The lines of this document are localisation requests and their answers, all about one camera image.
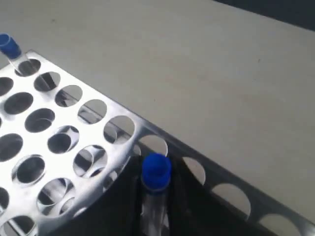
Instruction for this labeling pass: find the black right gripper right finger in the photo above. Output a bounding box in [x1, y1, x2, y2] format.
[167, 156, 273, 236]

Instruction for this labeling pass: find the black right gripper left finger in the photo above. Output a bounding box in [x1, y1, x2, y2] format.
[47, 145, 142, 236]

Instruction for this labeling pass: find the grey box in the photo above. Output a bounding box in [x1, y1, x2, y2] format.
[0, 51, 315, 236]

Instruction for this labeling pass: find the blue-capped tube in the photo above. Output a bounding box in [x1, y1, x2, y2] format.
[141, 153, 172, 236]
[0, 32, 31, 76]

